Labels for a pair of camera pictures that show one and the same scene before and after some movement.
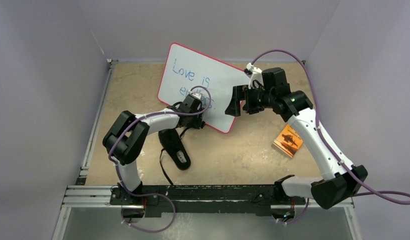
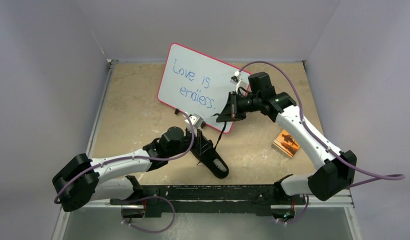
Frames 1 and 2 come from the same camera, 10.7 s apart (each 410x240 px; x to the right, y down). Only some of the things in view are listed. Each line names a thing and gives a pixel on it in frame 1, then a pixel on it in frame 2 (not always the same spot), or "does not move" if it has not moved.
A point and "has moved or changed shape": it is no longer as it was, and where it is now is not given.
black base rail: [205, 200] does not move
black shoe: [172, 144] has moved or changed shape
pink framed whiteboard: [188, 71] does not move
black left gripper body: [194, 121] to [185, 145]
